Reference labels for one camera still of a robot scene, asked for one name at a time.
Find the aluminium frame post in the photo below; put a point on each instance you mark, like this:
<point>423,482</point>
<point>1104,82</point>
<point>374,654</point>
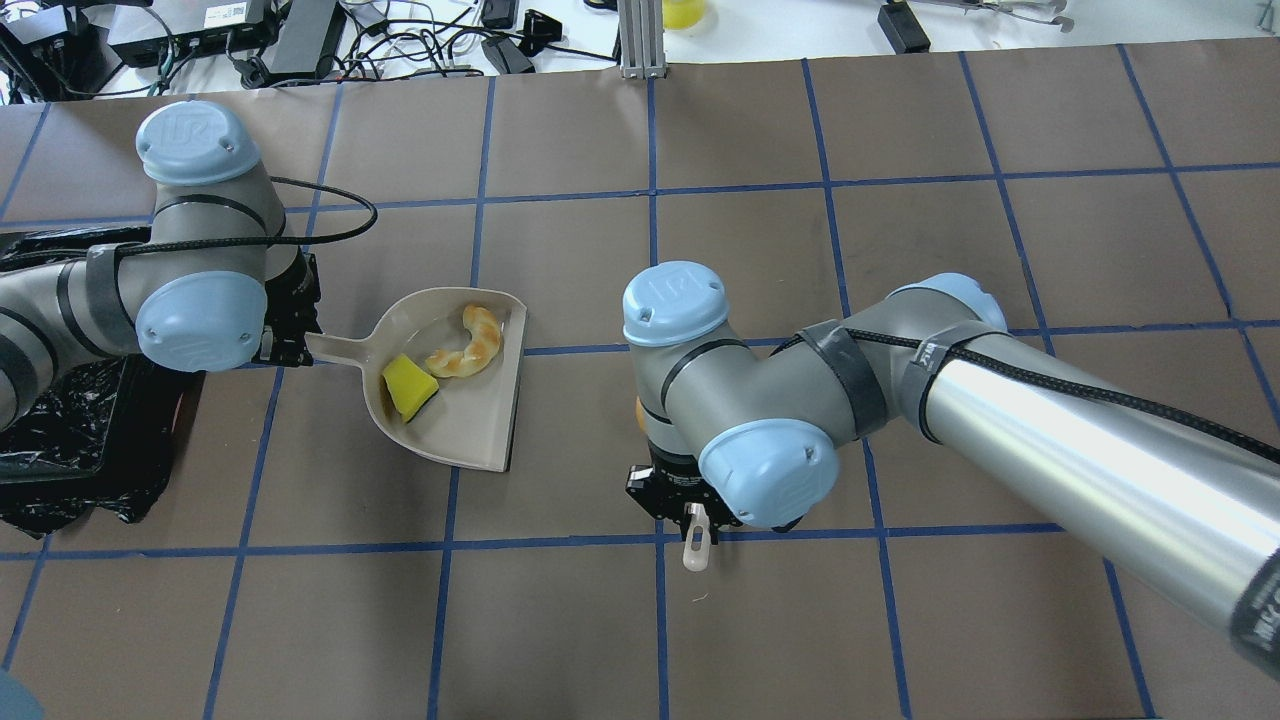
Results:
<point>642,51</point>

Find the beige plastic dustpan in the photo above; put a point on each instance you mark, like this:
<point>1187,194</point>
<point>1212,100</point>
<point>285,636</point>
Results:
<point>470,421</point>

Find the black power adapter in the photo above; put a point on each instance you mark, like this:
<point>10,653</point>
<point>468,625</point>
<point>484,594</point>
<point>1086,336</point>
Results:
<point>902,29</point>

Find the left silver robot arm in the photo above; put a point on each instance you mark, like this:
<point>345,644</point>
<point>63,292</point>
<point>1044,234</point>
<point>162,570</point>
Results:
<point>218,283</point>

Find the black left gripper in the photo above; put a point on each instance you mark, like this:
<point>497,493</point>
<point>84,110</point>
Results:
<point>293,312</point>

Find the white hand brush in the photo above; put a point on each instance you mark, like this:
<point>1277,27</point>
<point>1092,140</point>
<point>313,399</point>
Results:
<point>697,540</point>

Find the black bag lined bin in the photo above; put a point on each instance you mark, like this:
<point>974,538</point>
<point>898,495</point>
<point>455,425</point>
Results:
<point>100,436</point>

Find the yellow green sponge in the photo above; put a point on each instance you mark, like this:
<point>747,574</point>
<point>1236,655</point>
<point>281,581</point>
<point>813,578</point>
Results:
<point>409,386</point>

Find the yellow tape roll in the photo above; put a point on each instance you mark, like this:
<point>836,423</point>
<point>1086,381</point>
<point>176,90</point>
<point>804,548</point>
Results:
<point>682,14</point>

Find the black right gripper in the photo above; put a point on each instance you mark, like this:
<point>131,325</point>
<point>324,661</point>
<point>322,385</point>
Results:
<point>678,484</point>

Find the toy croissant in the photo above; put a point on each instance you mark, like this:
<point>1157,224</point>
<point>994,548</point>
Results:
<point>484,340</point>

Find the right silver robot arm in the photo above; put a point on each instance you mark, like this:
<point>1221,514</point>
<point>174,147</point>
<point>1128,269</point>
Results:
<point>1188,505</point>

